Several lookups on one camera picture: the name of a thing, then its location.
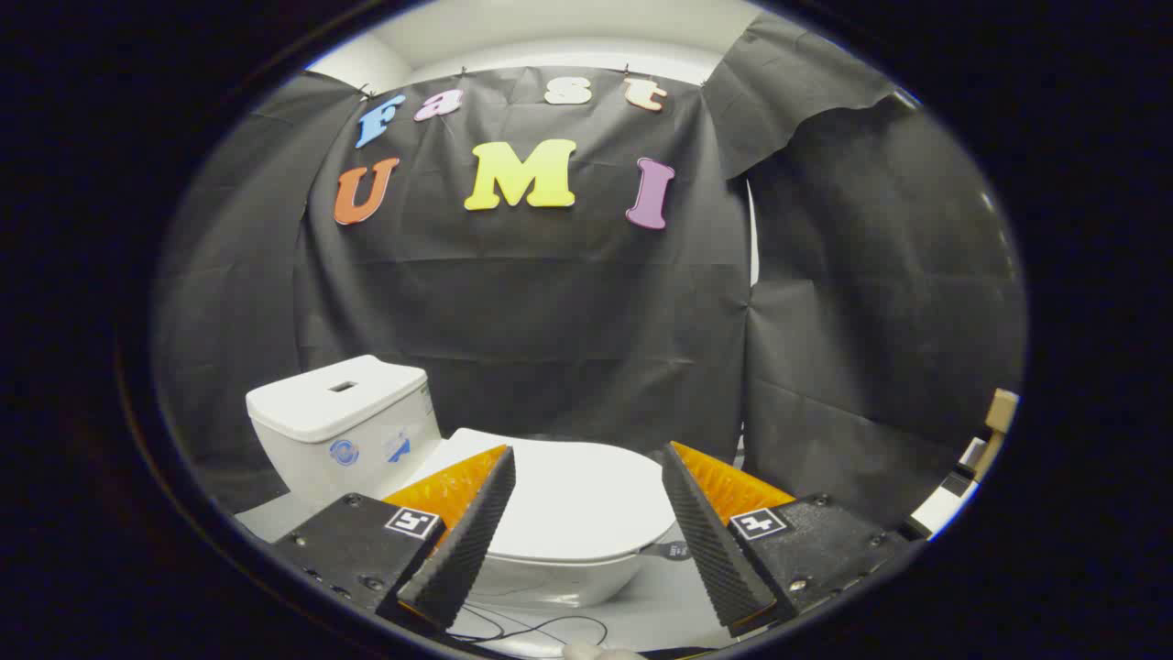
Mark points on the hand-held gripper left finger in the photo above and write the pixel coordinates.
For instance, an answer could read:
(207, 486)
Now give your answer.
(472, 541)

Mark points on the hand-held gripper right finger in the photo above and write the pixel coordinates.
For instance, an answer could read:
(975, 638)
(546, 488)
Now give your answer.
(710, 541)

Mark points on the white toilet lid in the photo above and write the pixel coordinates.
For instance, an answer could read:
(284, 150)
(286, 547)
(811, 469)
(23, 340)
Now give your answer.
(577, 495)

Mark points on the white toilet with tank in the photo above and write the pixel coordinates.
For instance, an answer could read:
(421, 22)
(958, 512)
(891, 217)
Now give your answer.
(339, 412)

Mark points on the small black tag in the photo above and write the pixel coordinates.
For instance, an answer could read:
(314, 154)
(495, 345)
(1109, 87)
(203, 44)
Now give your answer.
(672, 550)

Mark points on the black backdrop cloth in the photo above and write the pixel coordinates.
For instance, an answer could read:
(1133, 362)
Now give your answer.
(550, 302)

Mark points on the cardboard box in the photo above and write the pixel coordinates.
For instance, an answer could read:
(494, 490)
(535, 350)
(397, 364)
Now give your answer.
(1001, 410)

